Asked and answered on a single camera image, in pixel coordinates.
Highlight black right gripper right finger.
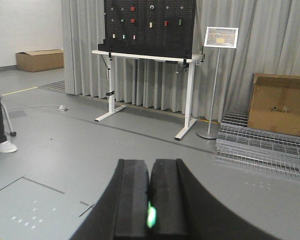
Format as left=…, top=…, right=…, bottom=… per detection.
left=150, top=158, right=276, bottom=240

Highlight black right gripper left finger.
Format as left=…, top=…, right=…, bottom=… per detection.
left=71, top=159, right=149, bottom=240

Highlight green plastic spoon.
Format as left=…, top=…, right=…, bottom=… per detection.
left=146, top=201, right=157, bottom=229

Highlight stacked metal grates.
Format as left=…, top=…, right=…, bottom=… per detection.
left=215, top=112, right=300, bottom=181

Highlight white floor power box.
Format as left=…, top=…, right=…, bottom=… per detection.
left=58, top=105, right=68, bottom=112

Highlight white sneaker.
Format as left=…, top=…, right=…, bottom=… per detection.
left=0, top=140, right=18, bottom=153

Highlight chair leg with caster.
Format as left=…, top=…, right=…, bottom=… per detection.
left=0, top=94, right=17, bottom=137

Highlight large cardboard box right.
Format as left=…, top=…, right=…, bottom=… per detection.
left=247, top=73, right=300, bottom=137

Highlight white standing desk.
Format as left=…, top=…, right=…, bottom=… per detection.
left=91, top=49, right=207, bottom=141

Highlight cardboard box left background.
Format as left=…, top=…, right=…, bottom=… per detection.
left=15, top=49, right=64, bottom=72

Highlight sign on metal stand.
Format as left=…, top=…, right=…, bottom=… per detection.
left=196, top=26, right=239, bottom=140

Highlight black pegboard with parts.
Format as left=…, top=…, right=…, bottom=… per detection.
left=98, top=0, right=196, bottom=59

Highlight grey curtain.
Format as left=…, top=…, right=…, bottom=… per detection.
left=61, top=0, right=300, bottom=120

